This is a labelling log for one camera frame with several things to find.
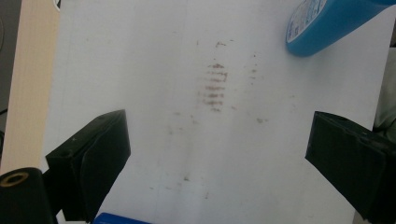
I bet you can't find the blue flat object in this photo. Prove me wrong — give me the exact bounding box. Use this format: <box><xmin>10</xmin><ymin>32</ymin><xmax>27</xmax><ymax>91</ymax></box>
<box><xmin>92</xmin><ymin>212</ymin><xmax>153</xmax><ymax>224</ymax></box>

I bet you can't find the light wooden board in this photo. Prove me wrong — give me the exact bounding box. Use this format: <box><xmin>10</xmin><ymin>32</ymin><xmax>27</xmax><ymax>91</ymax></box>
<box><xmin>0</xmin><ymin>0</ymin><xmax>61</xmax><ymax>175</ymax></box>

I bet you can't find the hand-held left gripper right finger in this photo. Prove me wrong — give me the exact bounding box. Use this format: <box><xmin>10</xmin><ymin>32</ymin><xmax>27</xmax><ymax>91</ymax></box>
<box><xmin>304</xmin><ymin>110</ymin><xmax>396</xmax><ymax>224</ymax></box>

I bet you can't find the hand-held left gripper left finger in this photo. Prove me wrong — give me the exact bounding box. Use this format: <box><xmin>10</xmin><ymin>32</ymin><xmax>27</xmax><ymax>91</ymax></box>
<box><xmin>45</xmin><ymin>108</ymin><xmax>132</xmax><ymax>224</ymax></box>

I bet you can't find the blue plastic bottle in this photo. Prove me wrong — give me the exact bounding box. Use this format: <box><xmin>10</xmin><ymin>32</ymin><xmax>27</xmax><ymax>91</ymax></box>
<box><xmin>285</xmin><ymin>0</ymin><xmax>396</xmax><ymax>58</ymax></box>

